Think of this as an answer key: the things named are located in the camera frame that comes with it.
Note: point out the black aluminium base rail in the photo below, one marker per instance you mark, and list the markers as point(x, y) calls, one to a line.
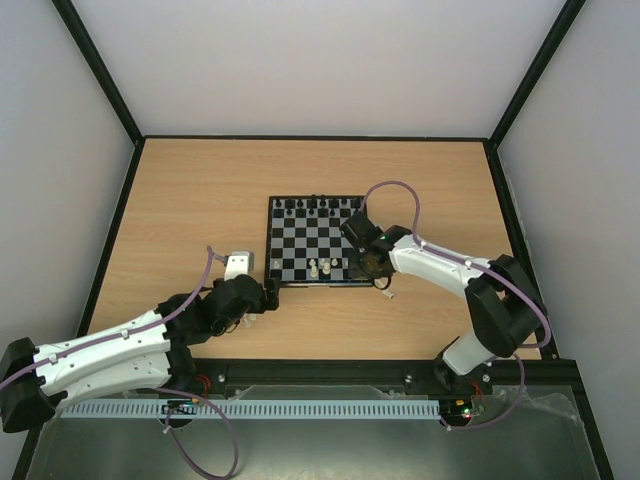
point(413, 377)

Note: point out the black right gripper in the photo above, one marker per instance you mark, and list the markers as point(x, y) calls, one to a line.
point(353, 230)

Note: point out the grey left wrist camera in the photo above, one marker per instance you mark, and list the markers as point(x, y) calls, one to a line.
point(239, 263)

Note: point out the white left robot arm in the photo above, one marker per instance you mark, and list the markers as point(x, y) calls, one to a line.
point(149, 351)

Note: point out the black chess pieces row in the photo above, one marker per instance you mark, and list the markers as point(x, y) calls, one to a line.
point(314, 206)

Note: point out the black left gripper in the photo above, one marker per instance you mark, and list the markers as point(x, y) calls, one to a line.
point(272, 294)

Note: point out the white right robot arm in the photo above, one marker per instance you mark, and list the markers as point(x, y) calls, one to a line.
point(504, 306)

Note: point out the black and silver chessboard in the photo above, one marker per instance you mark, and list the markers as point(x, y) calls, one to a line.
point(299, 243)

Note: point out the light blue slotted cable duct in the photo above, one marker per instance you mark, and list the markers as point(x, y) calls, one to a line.
point(256, 409)

